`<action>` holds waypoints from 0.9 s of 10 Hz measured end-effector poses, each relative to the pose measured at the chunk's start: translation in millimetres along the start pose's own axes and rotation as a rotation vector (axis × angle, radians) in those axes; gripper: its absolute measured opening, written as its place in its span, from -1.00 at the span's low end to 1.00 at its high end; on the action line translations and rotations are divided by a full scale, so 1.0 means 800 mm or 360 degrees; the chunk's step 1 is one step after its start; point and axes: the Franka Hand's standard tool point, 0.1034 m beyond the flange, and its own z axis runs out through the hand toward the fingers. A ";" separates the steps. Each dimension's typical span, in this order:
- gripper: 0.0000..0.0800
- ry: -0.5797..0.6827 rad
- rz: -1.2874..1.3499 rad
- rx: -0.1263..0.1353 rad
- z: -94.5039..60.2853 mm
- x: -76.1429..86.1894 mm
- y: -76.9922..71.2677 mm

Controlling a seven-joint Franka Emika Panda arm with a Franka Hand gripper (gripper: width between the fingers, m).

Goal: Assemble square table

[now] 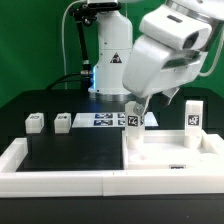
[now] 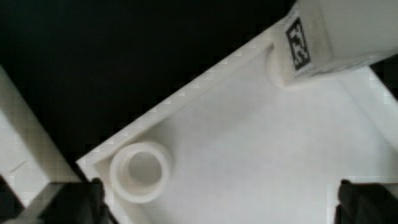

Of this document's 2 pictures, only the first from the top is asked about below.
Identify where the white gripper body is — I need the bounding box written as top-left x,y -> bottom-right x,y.
122,4 -> 212,98

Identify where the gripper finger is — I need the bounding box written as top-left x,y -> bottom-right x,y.
162,87 -> 179,106
133,96 -> 151,116

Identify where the white square tabletop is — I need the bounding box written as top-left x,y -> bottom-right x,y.
122,130 -> 224,170

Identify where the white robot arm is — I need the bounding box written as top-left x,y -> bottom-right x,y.
87,0 -> 224,116

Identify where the white marker plate with tags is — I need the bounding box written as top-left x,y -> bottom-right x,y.
72,111 -> 159,129

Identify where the white U-shaped fence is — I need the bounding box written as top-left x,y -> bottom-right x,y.
0,134 -> 224,198

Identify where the black cable bundle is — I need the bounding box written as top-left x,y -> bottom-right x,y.
45,71 -> 93,91

